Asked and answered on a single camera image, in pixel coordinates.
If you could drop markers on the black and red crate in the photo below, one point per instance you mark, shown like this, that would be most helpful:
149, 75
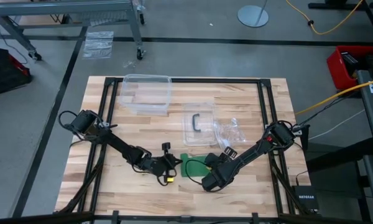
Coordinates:
6, 74

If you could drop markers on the grey metal cart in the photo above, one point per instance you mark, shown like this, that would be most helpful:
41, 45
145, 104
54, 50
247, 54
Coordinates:
65, 6

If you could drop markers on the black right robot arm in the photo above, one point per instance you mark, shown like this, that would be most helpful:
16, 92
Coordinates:
251, 152

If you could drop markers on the clear plastic storage box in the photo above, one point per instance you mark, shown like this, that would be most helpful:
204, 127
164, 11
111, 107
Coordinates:
146, 93

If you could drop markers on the black desk leg frame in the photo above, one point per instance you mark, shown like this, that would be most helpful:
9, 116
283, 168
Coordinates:
335, 5

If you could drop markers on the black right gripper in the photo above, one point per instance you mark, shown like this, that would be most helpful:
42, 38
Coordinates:
217, 161

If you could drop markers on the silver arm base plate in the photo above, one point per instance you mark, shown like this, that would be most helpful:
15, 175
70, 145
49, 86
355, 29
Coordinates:
104, 124

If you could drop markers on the black Netgear network switch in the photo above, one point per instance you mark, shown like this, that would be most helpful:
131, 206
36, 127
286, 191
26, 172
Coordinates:
306, 197

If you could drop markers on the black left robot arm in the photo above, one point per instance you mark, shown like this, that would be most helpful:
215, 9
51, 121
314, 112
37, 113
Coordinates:
118, 143

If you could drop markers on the clear plastic sheet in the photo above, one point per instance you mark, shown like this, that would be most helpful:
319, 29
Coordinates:
98, 45

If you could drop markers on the green bandage roll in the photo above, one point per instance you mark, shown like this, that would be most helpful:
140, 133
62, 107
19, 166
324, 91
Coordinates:
194, 168

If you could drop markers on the clear plastic zip bag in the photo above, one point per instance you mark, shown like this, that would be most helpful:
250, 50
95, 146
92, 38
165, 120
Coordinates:
230, 133

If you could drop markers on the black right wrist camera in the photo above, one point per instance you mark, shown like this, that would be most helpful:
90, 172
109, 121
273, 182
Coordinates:
231, 152

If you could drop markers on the red plastic crate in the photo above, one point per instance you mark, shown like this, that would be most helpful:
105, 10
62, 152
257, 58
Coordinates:
335, 68

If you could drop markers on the round grey stand base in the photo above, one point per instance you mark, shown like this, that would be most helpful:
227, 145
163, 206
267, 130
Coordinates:
251, 17

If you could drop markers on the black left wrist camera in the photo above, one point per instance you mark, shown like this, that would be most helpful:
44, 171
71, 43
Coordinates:
166, 146

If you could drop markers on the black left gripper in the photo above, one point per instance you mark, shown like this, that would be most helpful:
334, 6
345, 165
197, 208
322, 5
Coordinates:
158, 166

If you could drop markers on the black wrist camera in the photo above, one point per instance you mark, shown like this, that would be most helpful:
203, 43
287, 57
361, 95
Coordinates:
166, 146
231, 152

